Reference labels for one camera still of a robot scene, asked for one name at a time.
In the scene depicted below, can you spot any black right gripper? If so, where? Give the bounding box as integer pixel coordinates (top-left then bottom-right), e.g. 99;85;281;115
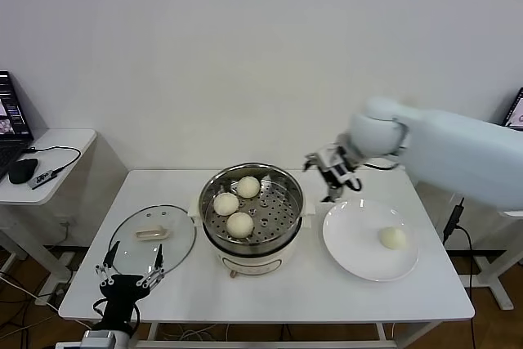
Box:
302;142;363;203

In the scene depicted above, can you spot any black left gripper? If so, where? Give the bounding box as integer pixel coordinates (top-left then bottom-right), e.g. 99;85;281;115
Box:
95;241;165;328

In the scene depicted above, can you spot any glass pot lid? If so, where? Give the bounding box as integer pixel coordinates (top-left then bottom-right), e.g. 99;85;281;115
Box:
108;205;197;281

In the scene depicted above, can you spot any white steamed baozi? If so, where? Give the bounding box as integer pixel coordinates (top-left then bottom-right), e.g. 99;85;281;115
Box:
226;212;255;239
237;176;262;199
212;193;240;217
378;226;409;251

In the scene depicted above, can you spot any perforated steel steamer basket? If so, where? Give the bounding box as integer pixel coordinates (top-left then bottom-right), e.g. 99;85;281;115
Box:
199;163;306;246

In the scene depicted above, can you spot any white round plate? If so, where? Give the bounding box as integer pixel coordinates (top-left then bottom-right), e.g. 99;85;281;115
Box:
321;199;419;284

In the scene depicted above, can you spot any cream electric cooking pot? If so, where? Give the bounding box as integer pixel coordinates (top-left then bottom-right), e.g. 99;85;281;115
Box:
187;192;316;280

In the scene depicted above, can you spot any grey usb hub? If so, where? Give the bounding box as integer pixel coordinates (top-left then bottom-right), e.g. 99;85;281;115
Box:
31;169;58;191

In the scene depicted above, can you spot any white side desk with mouse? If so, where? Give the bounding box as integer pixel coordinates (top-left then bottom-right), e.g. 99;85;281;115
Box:
0;128;98;287

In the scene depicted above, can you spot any black computer mouse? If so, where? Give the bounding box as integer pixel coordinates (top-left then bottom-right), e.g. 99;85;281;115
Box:
8;159;38;186

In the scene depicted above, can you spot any black laptop with pink screen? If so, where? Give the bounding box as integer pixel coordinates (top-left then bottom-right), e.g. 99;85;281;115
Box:
0;71;34;181

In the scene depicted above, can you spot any white side desk with label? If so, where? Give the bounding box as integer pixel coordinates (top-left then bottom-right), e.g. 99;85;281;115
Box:
473;201;523;311

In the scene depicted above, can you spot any grey laptop with open screen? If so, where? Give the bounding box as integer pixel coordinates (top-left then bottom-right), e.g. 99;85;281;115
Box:
500;87;523;132

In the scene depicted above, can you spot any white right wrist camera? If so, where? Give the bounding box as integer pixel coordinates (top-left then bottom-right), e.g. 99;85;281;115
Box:
333;163;355;182

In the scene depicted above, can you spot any thin black hub cable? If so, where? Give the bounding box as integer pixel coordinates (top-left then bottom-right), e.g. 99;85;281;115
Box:
26;145;82;174

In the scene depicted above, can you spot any black cable with inline adapter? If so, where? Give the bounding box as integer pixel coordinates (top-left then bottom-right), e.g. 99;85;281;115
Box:
442;197;477;349

